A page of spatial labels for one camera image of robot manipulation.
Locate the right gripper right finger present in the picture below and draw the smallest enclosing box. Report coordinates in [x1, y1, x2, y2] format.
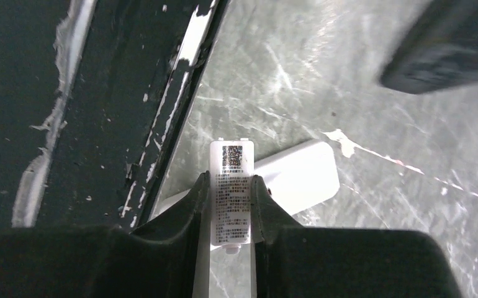
[250, 175, 462, 297]

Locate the white battery cover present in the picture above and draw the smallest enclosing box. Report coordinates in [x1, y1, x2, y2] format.
[209, 138, 255, 255]

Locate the white remote control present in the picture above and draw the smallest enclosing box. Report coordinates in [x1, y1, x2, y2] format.
[150, 138, 341, 298]

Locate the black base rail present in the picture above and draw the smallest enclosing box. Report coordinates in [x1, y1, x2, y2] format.
[0, 1, 228, 231]

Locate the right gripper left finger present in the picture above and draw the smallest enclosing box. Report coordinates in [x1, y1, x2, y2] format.
[0, 172, 210, 297]

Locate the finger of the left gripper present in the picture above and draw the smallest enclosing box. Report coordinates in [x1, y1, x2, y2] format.
[379, 1, 478, 94]

